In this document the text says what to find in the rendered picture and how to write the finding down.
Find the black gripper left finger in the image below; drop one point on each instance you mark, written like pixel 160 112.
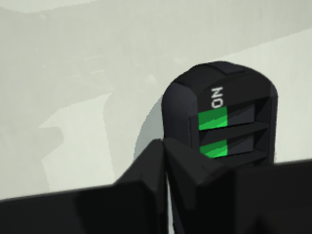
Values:
pixel 136 203

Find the dark grey rounded unit with white label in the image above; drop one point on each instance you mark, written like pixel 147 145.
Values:
pixel 224 110

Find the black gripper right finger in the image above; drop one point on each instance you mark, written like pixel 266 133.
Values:
pixel 213 198

